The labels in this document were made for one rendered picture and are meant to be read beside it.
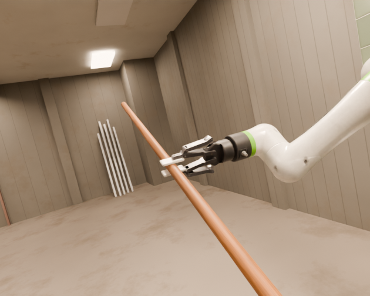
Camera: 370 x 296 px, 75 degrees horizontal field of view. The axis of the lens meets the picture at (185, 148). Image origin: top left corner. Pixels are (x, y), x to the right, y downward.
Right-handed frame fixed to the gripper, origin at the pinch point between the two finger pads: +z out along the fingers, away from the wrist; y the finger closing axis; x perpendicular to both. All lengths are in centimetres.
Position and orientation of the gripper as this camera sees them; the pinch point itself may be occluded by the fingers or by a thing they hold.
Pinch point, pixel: (172, 165)
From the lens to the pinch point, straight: 74.9
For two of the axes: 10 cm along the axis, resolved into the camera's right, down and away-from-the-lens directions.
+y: 0.8, 8.9, 4.5
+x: -3.9, -3.9, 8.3
